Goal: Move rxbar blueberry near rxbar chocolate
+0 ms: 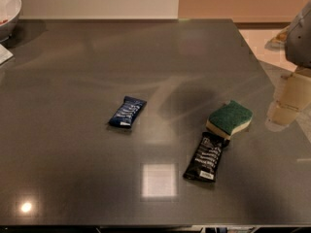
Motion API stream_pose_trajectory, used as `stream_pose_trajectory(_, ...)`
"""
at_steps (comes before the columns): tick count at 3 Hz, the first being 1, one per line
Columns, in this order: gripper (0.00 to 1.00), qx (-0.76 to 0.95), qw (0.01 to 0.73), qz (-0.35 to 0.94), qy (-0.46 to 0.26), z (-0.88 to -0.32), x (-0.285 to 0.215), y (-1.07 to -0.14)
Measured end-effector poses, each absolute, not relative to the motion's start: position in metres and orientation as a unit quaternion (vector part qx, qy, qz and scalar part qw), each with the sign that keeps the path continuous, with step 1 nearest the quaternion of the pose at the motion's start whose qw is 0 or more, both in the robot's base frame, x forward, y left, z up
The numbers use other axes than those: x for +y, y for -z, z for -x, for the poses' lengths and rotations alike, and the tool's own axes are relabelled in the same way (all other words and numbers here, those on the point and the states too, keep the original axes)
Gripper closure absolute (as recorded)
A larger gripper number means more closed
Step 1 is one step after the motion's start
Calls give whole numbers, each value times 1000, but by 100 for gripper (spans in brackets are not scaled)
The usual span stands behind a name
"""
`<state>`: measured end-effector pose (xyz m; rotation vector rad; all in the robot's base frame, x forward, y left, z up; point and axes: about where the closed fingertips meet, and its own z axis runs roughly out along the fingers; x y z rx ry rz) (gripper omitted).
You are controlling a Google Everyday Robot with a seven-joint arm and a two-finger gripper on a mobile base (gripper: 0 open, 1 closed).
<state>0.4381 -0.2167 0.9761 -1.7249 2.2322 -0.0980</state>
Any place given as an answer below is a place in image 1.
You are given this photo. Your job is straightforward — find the green and yellow sponge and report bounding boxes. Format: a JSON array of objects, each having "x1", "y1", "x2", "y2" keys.
[{"x1": 206, "y1": 100, "x2": 253, "y2": 140}]

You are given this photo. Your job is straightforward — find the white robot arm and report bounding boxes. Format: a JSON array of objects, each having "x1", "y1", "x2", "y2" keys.
[{"x1": 267, "y1": 2, "x2": 311, "y2": 127}]

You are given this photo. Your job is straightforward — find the black rxbar chocolate wrapper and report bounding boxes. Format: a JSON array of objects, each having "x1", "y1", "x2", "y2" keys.
[{"x1": 183, "y1": 132, "x2": 230, "y2": 182}]

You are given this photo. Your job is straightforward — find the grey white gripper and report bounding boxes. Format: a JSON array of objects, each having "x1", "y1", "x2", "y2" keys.
[{"x1": 267, "y1": 67, "x2": 311, "y2": 126}]

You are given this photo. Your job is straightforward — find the white paper sheet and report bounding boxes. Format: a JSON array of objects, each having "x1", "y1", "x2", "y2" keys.
[{"x1": 0, "y1": 44, "x2": 14, "y2": 65}]

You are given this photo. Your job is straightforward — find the blue rxbar blueberry wrapper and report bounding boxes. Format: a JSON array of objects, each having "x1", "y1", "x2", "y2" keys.
[{"x1": 109, "y1": 96, "x2": 147, "y2": 128}]

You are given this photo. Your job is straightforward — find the white bowl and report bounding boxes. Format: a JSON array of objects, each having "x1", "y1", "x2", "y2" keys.
[{"x1": 0, "y1": 0, "x2": 22, "y2": 42}]

